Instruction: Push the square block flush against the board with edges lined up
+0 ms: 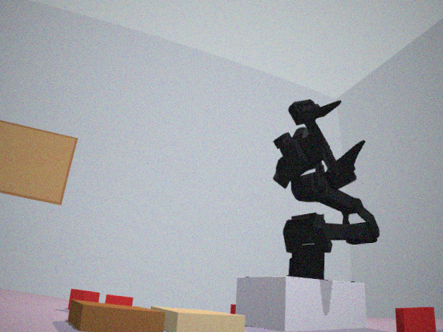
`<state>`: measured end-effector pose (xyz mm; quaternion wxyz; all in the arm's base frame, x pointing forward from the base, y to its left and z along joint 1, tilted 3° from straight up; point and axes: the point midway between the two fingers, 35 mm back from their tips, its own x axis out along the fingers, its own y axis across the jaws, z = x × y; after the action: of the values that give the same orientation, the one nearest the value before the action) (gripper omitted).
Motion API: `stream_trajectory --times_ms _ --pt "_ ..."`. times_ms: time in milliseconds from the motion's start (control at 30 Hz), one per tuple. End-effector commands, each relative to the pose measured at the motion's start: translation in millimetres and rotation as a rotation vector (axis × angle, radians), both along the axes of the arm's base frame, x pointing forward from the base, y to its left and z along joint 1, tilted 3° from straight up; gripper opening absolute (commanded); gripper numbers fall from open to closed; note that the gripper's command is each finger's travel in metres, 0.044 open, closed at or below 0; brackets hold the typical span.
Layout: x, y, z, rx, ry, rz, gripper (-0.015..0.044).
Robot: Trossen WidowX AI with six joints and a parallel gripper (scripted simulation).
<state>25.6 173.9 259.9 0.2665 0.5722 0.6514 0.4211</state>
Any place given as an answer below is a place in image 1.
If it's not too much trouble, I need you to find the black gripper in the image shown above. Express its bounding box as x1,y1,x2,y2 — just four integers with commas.
288,99,365,191

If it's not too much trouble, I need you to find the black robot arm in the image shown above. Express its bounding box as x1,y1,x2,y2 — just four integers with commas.
273,128,380,280

